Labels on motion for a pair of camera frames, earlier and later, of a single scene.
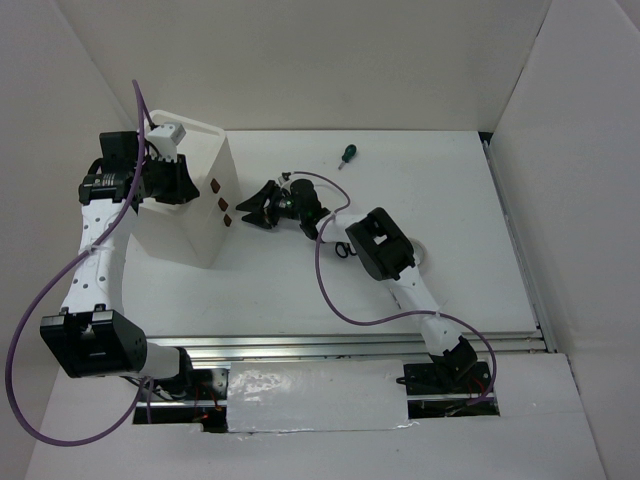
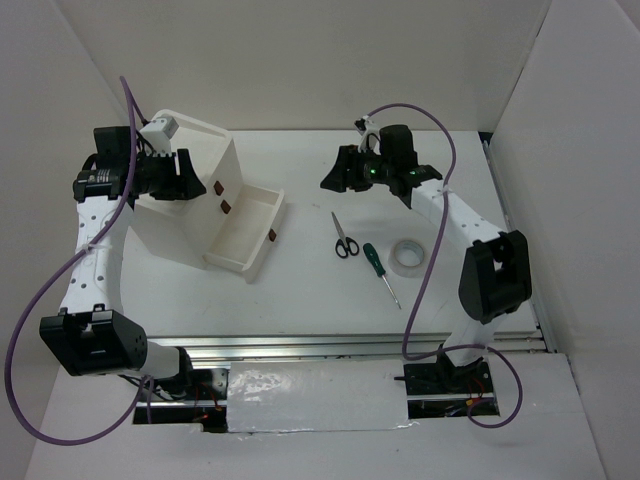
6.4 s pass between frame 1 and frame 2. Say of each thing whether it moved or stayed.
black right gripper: moved
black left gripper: stayed
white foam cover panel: stayed
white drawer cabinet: stayed
